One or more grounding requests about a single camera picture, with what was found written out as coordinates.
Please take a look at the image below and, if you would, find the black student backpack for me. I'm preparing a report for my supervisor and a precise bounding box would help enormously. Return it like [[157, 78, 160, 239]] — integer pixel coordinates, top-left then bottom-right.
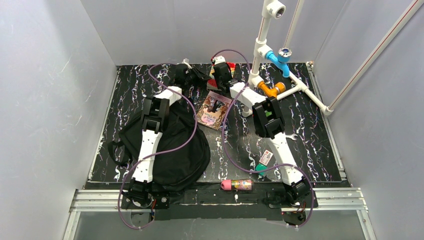
[[107, 102, 211, 192]]

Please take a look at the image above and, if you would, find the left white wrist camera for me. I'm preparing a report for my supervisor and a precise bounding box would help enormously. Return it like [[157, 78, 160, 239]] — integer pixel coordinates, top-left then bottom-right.
[[181, 58, 193, 69]]

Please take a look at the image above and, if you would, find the blue plastic faucet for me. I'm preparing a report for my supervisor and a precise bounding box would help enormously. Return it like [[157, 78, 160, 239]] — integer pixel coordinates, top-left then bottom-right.
[[265, 47, 292, 78]]

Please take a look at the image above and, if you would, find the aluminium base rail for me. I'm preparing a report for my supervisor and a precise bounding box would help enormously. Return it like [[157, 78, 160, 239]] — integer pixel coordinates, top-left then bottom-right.
[[63, 182, 376, 240]]

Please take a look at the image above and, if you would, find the red patterned book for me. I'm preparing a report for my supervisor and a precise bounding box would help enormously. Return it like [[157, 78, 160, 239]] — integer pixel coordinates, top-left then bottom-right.
[[206, 62, 237, 94]]

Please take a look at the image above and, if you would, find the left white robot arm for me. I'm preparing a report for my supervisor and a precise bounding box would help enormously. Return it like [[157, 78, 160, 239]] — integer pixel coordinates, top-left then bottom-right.
[[119, 64, 211, 209]]

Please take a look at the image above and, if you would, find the teal eraser block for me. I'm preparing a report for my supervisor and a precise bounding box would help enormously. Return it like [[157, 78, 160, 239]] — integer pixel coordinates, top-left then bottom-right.
[[255, 163, 267, 177]]

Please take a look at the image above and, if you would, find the pink pencil case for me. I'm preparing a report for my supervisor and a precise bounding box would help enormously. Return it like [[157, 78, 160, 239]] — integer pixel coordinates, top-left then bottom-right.
[[220, 179, 254, 191]]

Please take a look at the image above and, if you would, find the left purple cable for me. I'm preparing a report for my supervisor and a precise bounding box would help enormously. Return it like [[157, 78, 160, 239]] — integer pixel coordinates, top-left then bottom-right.
[[117, 62, 199, 231]]

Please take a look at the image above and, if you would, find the white PVC pipe frame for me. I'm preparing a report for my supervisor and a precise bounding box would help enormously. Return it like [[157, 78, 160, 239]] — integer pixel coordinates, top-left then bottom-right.
[[233, 0, 333, 117]]

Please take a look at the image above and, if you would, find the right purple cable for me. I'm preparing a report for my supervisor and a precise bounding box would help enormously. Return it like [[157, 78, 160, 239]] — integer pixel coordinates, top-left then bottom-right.
[[210, 48, 316, 229]]

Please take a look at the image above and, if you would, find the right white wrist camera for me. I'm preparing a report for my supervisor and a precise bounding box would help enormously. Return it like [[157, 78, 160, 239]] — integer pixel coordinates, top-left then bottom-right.
[[211, 55, 226, 65]]

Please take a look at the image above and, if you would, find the orange plastic pipe fitting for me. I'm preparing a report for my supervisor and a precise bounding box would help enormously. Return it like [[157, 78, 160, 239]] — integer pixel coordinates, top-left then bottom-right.
[[257, 81, 286, 98]]

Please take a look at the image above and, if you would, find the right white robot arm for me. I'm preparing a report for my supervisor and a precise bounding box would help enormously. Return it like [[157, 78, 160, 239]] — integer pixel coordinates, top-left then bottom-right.
[[213, 61, 314, 205]]

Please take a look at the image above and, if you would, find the purple cable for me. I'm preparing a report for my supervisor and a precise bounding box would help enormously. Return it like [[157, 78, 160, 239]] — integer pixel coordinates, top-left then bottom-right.
[[117, 62, 199, 231], [210, 48, 316, 229]]

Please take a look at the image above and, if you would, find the silver open-end wrench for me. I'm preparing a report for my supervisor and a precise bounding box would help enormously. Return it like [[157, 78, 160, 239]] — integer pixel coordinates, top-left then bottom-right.
[[285, 133, 298, 141]]

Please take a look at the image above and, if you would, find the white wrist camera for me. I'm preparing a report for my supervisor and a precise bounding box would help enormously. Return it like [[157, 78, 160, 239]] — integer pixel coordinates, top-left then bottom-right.
[[211, 55, 226, 65], [181, 58, 193, 69]]

